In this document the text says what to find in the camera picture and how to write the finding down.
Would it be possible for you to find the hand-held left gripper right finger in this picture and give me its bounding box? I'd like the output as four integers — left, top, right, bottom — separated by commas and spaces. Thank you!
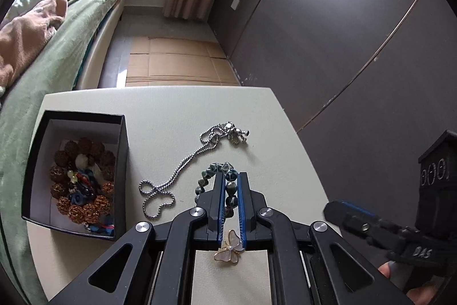
238, 172, 411, 305

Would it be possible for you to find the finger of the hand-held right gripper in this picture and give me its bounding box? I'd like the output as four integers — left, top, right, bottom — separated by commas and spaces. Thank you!
323, 201, 391, 250
339, 200, 411, 231

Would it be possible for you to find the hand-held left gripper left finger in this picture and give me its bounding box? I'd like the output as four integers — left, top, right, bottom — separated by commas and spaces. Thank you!
48, 172, 226, 305

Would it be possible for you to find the green bead bracelet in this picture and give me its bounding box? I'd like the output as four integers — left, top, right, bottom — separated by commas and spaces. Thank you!
195, 162, 238, 219

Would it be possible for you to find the black cardboard box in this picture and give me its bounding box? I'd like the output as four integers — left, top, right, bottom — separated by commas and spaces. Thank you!
21, 109, 128, 242

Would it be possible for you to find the red cord bracelet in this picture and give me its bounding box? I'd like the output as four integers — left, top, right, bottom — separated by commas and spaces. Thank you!
83, 215, 116, 233

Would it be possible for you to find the brown bead bracelet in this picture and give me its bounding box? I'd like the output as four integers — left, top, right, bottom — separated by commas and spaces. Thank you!
49, 137, 117, 225

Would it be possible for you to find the blue knotted cord ornament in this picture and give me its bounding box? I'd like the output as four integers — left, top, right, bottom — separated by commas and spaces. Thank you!
67, 191, 96, 208

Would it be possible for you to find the white petal ornament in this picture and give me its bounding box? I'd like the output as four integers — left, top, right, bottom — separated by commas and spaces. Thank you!
73, 153, 96, 169

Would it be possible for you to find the person's right hand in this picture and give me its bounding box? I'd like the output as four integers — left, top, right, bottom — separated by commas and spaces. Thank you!
378, 261, 441, 305

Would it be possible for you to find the butterfly brooch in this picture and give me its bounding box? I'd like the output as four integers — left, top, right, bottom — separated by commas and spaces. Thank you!
213, 229, 247, 263

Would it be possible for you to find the flattened cardboard sheet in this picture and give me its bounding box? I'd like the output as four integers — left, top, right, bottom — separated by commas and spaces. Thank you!
125, 36, 240, 87

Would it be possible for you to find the dark wooden wardrobe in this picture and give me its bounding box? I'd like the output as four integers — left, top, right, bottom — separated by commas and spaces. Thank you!
207, 0, 457, 220

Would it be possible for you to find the bed with green sheet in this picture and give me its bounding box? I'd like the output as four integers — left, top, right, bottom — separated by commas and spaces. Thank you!
0, 0, 130, 305

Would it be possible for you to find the pink fleece blanket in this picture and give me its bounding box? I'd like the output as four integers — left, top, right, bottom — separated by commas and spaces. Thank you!
0, 0, 68, 88

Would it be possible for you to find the silver chain necklace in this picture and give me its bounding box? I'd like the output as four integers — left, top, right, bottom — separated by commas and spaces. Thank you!
139, 121, 250, 220

